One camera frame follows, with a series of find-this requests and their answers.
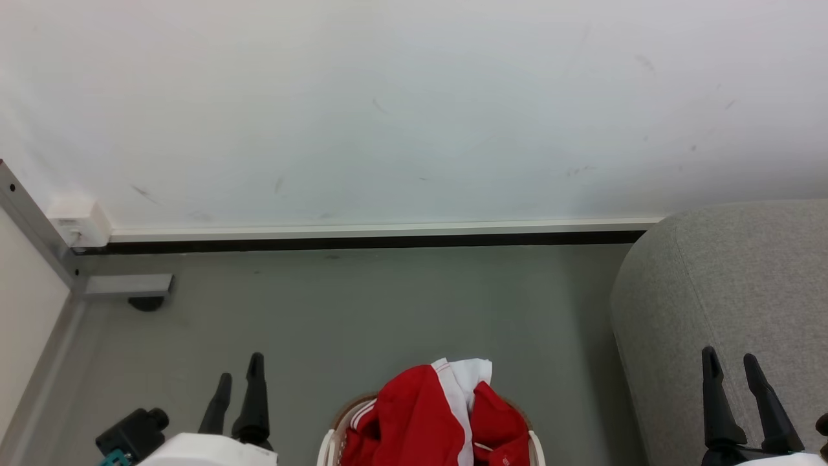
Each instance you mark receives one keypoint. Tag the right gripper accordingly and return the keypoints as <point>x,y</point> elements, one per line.
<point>750,457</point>

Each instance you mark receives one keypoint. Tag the white plastic laundry basket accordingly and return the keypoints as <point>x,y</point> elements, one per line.
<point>328,448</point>

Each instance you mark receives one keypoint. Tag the white and black baseboard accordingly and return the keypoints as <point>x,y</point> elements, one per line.
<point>388,236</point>

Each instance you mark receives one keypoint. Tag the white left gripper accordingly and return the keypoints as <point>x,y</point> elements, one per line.
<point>207,451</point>

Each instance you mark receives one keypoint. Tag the black caster wheel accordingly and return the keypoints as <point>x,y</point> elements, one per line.
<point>146,303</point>

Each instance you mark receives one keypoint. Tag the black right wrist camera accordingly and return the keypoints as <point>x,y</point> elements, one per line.
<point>823,432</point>

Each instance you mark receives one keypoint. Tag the grey metal partition frame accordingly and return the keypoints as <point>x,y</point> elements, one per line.
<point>123,285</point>

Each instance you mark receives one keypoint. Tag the white wall socket box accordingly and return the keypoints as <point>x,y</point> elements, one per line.
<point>79,222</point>

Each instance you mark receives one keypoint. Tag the red and white jacket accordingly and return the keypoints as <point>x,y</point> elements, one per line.
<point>414,421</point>

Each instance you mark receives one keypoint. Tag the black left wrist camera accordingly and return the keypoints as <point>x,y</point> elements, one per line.
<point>132,435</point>

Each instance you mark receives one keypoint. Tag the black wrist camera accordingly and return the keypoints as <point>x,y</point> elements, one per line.
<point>823,432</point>
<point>132,435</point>

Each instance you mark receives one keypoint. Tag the grey fabric sofa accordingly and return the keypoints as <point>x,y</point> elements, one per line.
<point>724,278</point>

